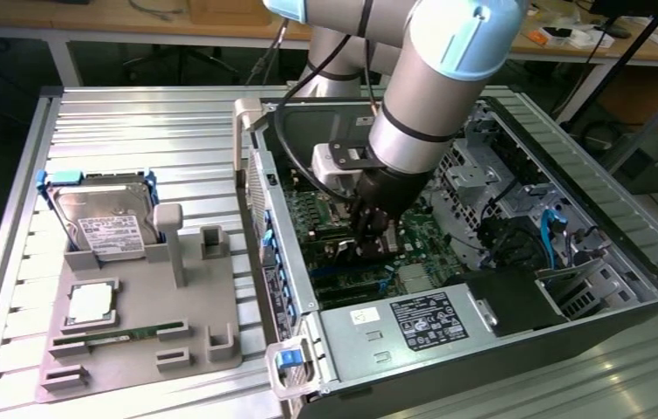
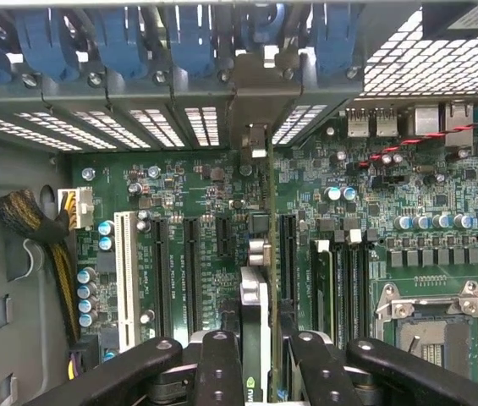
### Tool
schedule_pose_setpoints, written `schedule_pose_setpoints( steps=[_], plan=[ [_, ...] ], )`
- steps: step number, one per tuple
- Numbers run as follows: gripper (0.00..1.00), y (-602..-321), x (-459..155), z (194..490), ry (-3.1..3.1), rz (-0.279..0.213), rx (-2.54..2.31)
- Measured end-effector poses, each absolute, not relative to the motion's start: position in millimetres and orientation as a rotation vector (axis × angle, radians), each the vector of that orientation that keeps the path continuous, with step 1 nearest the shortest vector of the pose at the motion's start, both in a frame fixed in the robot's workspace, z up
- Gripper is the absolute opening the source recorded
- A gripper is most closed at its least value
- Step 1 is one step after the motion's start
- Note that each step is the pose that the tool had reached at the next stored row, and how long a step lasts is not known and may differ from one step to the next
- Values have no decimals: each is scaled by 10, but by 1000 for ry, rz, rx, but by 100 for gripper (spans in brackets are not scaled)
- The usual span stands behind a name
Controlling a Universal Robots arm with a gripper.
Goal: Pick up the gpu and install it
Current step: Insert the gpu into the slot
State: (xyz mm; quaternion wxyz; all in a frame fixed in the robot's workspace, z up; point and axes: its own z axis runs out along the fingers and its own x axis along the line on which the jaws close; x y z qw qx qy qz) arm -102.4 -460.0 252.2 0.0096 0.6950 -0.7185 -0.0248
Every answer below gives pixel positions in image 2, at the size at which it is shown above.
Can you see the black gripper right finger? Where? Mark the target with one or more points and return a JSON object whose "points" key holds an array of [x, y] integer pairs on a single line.
{"points": [[323, 376]]}

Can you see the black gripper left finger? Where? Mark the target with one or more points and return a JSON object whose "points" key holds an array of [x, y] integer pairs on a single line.
{"points": [[217, 372]]}

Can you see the black RAM slot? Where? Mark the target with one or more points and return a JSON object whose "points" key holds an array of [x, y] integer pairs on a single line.
{"points": [[359, 292], [342, 292]]}

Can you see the CPU socket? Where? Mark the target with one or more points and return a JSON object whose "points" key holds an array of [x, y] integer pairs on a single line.
{"points": [[433, 338]]}

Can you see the thin metal locking lever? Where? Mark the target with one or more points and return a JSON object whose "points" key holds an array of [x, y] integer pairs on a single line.
{"points": [[429, 302]]}

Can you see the white expansion slot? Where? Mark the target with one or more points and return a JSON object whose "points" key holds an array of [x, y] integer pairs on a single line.
{"points": [[126, 275]]}

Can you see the short black expansion slot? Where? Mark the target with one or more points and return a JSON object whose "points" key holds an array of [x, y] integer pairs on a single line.
{"points": [[224, 237]]}

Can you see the green motherboard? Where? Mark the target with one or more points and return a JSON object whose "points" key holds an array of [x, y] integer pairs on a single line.
{"points": [[204, 186]]}

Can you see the white power connector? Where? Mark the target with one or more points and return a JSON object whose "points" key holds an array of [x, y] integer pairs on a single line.
{"points": [[82, 207]]}

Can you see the open black PC case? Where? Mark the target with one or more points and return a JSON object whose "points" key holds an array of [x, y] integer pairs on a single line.
{"points": [[10, 254]]}

